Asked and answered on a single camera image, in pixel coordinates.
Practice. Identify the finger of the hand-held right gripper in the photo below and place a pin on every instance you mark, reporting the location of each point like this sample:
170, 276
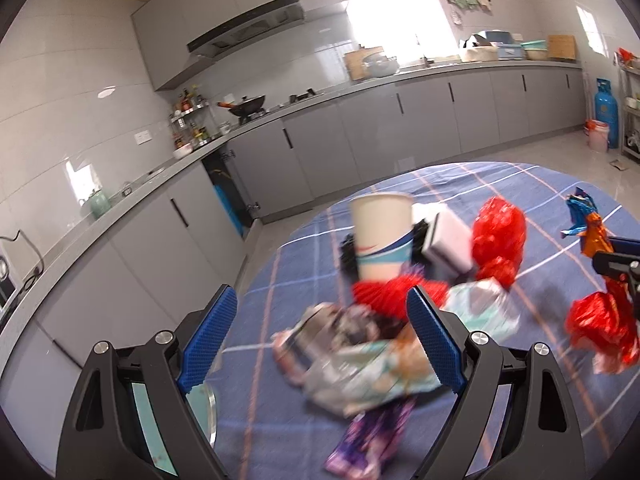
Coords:
617, 270
625, 245

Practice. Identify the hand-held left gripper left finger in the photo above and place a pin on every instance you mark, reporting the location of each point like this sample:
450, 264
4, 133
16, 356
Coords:
207, 340

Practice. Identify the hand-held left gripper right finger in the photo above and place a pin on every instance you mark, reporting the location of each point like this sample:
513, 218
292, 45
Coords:
432, 340

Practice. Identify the blue orange snack wrapper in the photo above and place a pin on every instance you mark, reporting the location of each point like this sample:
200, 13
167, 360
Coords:
587, 220

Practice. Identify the white green snack wrapper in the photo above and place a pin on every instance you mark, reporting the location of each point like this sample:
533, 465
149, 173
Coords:
480, 307

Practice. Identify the red crinkled plastic wrapper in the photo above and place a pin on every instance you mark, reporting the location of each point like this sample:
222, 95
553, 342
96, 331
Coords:
500, 230
600, 325

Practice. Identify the pastel snack wrapper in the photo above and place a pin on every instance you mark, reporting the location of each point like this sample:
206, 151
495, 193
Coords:
380, 375

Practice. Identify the red ribbed plastic wrapper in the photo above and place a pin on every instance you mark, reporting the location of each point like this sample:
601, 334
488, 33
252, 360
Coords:
385, 295

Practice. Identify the white sponge black edge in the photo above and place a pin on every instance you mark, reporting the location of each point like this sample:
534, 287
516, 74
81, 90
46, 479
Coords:
450, 240

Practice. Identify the silver snack wrapper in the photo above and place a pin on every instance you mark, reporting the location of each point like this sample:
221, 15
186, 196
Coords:
325, 340

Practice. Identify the purple snack wrapper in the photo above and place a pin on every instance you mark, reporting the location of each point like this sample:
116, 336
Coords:
370, 435

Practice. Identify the white paper cup blue stripe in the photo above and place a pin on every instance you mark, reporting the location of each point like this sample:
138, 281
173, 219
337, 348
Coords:
380, 230

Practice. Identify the cardboard scrap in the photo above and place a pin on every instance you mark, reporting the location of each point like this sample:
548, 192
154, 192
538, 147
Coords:
619, 164

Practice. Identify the white bucket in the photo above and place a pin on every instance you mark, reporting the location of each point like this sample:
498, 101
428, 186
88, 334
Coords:
597, 137

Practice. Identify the blue plaid tablecloth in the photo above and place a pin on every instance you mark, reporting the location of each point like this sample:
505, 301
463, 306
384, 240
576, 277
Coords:
300, 265

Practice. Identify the white folded towel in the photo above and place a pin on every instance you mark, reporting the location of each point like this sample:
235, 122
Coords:
425, 210

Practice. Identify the blue gas cylinder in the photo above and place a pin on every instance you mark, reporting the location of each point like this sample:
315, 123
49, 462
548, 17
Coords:
606, 110

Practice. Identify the metal storage rack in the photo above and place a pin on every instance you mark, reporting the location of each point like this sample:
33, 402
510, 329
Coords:
631, 105

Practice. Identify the green teapot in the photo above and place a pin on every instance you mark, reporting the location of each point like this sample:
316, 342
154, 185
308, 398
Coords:
97, 205

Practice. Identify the white bowl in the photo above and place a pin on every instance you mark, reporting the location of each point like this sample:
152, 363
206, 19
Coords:
182, 151

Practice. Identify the light wooden board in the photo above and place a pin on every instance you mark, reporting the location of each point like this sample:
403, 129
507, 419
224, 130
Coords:
562, 47

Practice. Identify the metal spice rack with bottles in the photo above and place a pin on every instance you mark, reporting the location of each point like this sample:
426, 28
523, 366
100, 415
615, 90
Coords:
189, 120

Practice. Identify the grey base kitchen cabinets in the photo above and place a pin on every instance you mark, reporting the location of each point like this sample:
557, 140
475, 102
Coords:
320, 145

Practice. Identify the pile of dishes and boxes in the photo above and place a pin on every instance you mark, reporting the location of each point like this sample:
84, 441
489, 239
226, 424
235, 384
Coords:
500, 47

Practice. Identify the black wok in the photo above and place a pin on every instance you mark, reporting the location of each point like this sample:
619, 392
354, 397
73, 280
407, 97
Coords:
250, 104

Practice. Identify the gas stove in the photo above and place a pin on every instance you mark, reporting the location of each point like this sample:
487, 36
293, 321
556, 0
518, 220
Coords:
300, 96

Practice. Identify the wooden cutting board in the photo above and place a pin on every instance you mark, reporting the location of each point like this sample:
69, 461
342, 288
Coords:
356, 65

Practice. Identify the black range hood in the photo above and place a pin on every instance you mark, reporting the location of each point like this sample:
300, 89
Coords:
250, 25

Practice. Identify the kitchen window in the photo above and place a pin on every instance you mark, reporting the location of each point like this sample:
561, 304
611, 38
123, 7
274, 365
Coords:
395, 5

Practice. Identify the grey upper kitchen cabinets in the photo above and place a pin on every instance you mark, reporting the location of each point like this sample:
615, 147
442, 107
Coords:
200, 5

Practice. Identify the white wall outlet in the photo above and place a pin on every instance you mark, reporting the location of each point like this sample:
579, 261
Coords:
143, 136

